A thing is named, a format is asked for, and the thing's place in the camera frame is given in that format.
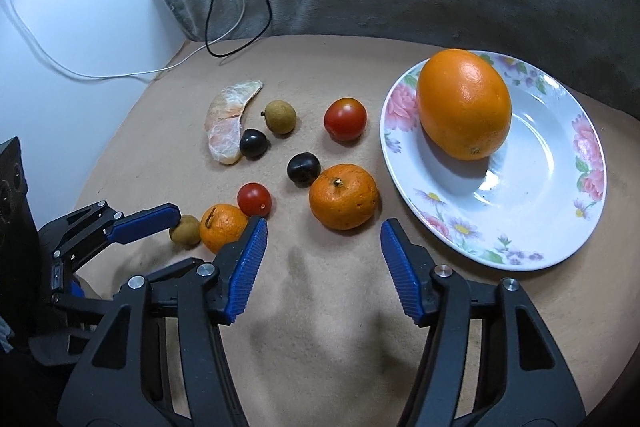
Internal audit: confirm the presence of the large red cherry tomato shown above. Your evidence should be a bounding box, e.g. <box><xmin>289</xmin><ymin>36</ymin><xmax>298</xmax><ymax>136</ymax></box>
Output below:
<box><xmin>323</xmin><ymin>98</ymin><xmax>367</xmax><ymax>142</ymax></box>

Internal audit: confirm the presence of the dark plum lower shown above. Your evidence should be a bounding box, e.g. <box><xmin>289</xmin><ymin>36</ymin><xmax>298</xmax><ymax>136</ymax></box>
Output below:
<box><xmin>286</xmin><ymin>153</ymin><xmax>321</xmax><ymax>186</ymax></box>

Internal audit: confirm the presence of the brown longan lower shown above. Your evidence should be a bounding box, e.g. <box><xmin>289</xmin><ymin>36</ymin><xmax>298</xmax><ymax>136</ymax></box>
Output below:
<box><xmin>169</xmin><ymin>215</ymin><xmax>201</xmax><ymax>248</ymax></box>

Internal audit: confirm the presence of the peeled pomelo segment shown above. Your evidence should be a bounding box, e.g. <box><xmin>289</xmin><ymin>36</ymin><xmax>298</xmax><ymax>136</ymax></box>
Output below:
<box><xmin>204</xmin><ymin>80</ymin><xmax>262</xmax><ymax>166</ymax></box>

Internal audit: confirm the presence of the dark plum upper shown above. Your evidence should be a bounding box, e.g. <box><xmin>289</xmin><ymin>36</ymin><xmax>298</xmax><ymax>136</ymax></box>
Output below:
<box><xmin>240</xmin><ymin>129</ymin><xmax>269</xmax><ymax>159</ymax></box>

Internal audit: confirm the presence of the white floral plate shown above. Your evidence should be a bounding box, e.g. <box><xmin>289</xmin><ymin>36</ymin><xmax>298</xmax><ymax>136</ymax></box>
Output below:
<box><xmin>380</xmin><ymin>51</ymin><xmax>606</xmax><ymax>271</ymax></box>

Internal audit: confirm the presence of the brown longan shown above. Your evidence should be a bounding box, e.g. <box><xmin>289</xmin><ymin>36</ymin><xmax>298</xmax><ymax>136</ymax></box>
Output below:
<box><xmin>260</xmin><ymin>100</ymin><xmax>297</xmax><ymax>135</ymax></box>
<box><xmin>169</xmin><ymin>215</ymin><xmax>201</xmax><ymax>248</ymax></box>

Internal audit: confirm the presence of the small red cherry tomato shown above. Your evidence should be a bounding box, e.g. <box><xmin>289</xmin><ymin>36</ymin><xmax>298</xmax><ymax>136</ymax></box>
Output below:
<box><xmin>236</xmin><ymin>182</ymin><xmax>272</xmax><ymax>217</ymax></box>

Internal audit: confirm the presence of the brown longan upper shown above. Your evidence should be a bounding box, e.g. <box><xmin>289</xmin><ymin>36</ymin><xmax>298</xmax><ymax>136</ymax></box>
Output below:
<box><xmin>260</xmin><ymin>100</ymin><xmax>297</xmax><ymax>135</ymax></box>

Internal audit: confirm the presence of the dark plum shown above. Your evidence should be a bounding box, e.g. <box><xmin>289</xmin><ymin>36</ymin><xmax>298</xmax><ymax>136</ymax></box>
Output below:
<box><xmin>286</xmin><ymin>153</ymin><xmax>321</xmax><ymax>186</ymax></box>
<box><xmin>240</xmin><ymin>129</ymin><xmax>269</xmax><ymax>159</ymax></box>

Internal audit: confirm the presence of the medium mandarin orange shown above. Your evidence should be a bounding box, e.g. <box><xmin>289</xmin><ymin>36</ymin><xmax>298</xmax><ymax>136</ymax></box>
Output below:
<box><xmin>308</xmin><ymin>164</ymin><xmax>380</xmax><ymax>231</ymax></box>

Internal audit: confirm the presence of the small mandarin orange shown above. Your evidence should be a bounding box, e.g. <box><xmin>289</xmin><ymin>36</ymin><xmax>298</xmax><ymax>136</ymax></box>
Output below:
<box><xmin>198</xmin><ymin>204</ymin><xmax>248</xmax><ymax>255</ymax></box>

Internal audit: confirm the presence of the black camera box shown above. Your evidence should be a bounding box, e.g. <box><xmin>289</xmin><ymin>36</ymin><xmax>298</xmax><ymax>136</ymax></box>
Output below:
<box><xmin>1</xmin><ymin>136</ymin><xmax>38</xmax><ymax>258</ymax></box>

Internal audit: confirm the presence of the tan cloth mat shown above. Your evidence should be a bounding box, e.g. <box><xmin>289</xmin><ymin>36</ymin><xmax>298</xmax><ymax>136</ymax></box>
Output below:
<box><xmin>79</xmin><ymin>37</ymin><xmax>639</xmax><ymax>426</ymax></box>

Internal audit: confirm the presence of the large orange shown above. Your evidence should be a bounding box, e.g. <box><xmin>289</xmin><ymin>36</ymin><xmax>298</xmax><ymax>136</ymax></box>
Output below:
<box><xmin>416</xmin><ymin>49</ymin><xmax>512</xmax><ymax>161</ymax></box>

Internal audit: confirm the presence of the white cable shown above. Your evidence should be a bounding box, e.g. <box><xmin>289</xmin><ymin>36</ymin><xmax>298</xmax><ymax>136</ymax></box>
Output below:
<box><xmin>0</xmin><ymin>0</ymin><xmax>248</xmax><ymax>82</ymax></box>

